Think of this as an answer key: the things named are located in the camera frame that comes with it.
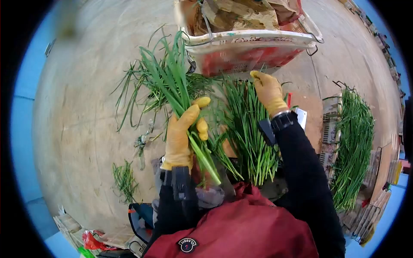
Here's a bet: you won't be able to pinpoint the person's right hand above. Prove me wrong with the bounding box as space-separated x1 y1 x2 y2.
250 70 290 118

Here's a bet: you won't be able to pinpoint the person's left hand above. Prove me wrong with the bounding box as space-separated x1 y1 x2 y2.
160 97 211 171

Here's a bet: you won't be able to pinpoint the person's left fingers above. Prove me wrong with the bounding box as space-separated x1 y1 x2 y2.
196 117 210 141

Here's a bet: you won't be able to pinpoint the person's left thumb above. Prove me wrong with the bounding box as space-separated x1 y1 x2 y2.
181 97 211 127

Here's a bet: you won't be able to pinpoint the person's right fingers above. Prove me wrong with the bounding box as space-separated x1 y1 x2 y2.
250 70 275 95

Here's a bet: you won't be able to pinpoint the bunch of green chives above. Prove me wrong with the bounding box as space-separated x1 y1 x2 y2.
139 31 222 186

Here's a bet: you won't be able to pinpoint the white plastic crate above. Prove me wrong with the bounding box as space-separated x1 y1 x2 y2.
174 0 325 78

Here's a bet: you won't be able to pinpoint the pile of trimmed green chives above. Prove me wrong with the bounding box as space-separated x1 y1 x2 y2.
206 76 289 187

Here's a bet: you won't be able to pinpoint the black wrist band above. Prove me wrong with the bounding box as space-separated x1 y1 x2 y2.
161 166 195 202
257 111 299 146

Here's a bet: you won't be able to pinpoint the scattered chive leaves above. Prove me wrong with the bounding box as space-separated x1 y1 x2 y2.
110 24 215 142

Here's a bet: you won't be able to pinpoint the white flat blade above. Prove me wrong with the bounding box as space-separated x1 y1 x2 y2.
294 108 308 131

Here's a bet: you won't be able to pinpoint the clear plastic scraps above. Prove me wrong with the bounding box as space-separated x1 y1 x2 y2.
134 119 155 171

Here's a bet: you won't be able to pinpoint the person's legs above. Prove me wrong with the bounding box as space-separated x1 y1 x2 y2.
152 156 289 210

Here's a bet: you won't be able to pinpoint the small heap of chive scraps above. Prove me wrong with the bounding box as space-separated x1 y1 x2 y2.
112 160 139 204

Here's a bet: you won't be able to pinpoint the dark blue bag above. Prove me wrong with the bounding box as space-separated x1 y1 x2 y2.
128 203 155 244

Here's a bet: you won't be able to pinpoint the grey crate full of chives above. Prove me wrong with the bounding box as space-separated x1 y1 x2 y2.
318 81 383 213

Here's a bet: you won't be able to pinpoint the red plastic bag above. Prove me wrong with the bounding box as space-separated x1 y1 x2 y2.
82 230 120 252

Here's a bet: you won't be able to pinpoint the white woven basket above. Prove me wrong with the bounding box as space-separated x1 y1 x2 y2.
53 206 97 255

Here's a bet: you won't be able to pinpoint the stack of flat wire baskets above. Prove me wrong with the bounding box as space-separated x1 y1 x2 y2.
342 189 392 247

